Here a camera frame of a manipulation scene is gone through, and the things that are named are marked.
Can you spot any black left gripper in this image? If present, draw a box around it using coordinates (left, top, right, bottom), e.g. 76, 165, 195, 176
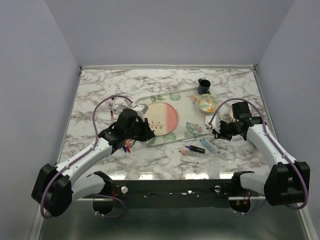
125, 117, 156, 142

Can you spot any orange highlighter cap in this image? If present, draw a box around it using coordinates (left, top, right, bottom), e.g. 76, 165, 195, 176
125, 140, 131, 147

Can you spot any white marker black eraser cap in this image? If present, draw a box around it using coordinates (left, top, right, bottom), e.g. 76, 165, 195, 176
217, 145, 227, 150

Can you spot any light blue highlighter pen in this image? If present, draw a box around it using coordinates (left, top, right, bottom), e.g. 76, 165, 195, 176
200, 139, 219, 154

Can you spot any pink red pen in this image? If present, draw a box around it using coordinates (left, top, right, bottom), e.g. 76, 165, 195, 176
108, 102, 114, 121

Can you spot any purple capped marker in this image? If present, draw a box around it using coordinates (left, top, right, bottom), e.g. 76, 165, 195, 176
186, 145, 205, 154

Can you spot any white marker red cap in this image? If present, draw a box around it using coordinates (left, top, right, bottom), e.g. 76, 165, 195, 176
180, 159, 199, 164

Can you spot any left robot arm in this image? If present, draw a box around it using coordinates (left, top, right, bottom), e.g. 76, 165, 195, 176
31, 104, 155, 217

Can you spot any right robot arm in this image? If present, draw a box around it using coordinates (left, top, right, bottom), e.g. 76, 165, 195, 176
206, 98, 310, 210

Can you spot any white orange rimmed bowl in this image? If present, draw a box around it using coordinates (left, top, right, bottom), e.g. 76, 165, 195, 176
228, 107, 235, 122

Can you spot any cream and pink plate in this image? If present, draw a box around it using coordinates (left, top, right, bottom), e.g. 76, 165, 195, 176
144, 102, 179, 137

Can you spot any floral orange rimmed bowl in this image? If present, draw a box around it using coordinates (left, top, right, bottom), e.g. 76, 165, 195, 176
196, 94, 220, 114

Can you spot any floral serving tray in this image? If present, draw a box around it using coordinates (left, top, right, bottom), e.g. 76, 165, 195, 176
136, 87, 213, 147

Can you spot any dark blue mug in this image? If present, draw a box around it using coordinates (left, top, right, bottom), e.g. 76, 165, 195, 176
197, 78, 211, 95

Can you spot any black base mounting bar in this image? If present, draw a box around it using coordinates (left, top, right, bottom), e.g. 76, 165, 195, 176
82, 169, 261, 210

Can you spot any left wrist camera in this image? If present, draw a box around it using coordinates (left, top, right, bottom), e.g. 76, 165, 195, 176
133, 104, 149, 119

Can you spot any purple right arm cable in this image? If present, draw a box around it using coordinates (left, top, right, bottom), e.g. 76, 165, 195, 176
209, 97, 309, 211

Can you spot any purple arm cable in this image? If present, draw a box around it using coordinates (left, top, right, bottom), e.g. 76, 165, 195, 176
39, 95, 134, 220
209, 97, 309, 211

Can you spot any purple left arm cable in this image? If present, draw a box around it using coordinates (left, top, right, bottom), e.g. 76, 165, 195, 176
39, 95, 134, 220

